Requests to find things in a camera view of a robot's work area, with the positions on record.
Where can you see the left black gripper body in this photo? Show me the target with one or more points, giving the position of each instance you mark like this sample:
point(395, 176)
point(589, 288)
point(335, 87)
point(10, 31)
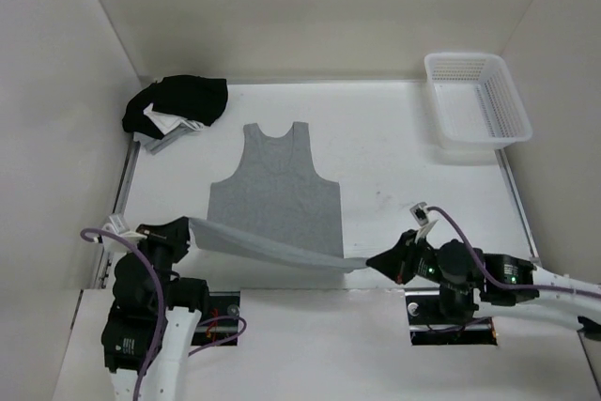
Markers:
point(166, 248)

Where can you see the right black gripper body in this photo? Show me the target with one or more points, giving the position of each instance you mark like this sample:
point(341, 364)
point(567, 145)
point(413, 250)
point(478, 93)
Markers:
point(413, 256)

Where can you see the grey tank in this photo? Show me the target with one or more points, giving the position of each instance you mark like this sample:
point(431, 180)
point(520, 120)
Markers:
point(276, 208)
point(153, 146)

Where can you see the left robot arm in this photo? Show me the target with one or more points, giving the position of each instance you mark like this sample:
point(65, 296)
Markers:
point(153, 317)

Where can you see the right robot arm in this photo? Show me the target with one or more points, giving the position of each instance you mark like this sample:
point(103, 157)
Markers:
point(475, 285)

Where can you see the grey folded tank top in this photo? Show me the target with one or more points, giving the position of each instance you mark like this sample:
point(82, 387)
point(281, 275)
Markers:
point(153, 146)

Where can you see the white folded tank top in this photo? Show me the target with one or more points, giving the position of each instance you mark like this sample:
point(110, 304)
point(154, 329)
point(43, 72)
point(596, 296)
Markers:
point(167, 123)

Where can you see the white plastic basket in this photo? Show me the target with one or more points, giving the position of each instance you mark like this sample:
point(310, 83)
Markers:
point(475, 103)

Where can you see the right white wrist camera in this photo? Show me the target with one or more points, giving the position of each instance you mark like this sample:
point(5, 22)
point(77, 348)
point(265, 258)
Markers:
point(420, 214)

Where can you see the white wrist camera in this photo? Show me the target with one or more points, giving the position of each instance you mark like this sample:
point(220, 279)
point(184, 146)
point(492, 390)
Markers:
point(117, 225)
point(420, 214)

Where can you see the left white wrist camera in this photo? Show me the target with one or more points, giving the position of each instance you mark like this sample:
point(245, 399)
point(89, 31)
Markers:
point(117, 225)

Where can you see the left aluminium table rail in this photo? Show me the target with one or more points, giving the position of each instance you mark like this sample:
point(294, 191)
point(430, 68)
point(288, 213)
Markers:
point(102, 258)

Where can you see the aluminium table rail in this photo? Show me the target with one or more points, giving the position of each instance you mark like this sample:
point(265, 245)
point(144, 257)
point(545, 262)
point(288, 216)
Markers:
point(102, 258)
point(516, 200)

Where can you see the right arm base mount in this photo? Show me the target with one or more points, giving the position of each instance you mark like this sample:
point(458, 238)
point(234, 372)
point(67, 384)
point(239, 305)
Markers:
point(432, 324)

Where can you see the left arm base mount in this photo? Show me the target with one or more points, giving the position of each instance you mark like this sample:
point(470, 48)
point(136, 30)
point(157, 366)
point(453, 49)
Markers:
point(220, 322)

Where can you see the right aluminium table rail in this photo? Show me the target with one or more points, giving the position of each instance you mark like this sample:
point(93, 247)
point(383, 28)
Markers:
point(516, 200)

